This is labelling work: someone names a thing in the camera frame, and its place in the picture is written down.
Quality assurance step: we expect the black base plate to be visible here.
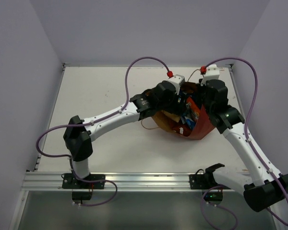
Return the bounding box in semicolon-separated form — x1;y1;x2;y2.
61;173;106;189
189;174;209;190

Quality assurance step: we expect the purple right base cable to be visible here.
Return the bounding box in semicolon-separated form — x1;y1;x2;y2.
200;184;239;230

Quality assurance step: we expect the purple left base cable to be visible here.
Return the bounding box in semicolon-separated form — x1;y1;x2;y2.
72;179;118;207

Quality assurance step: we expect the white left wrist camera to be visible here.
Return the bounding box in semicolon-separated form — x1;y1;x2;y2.
167;71;185;94

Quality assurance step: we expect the orange snack packet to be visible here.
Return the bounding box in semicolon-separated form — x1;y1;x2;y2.
186;97;200;122

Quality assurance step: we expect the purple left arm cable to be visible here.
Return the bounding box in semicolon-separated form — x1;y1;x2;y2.
36;56;173;179

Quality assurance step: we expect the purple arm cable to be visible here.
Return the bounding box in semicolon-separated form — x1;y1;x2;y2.
36;56;173;179
200;57;288;226

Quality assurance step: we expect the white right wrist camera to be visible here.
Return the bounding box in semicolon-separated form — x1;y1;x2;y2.
200;64;220;86

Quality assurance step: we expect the red paper bag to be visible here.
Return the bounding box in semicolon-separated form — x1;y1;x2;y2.
141;68;216;141

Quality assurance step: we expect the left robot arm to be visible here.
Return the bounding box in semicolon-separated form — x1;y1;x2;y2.
63;77;185;188

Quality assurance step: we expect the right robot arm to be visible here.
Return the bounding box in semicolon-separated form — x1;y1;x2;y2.
197;79;288;212

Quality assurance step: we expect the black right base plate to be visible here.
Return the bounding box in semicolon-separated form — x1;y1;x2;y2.
189;174;209;190

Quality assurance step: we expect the dark blue snack bag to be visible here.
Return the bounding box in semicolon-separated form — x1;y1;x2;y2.
179;86;197;101

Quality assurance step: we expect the aluminium right table rail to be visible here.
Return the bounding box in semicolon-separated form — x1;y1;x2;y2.
227;63;246;118

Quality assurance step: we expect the red snack packet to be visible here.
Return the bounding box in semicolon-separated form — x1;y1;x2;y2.
170;122;195;140

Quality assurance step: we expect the aluminium front rail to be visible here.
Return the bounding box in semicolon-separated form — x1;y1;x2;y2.
23;171;245;192

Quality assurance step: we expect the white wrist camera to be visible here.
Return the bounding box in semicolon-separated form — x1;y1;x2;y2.
167;71;185;94
200;64;220;86

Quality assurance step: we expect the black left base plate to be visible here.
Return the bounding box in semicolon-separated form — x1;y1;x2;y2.
61;173;106;189

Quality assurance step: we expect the brown kraft snack bag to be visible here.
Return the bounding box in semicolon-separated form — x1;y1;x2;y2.
153;111;180;132

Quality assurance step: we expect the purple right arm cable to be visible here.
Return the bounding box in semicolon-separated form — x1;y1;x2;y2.
200;57;288;226

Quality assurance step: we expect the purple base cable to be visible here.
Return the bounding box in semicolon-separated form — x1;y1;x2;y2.
200;184;239;230
72;179;118;207

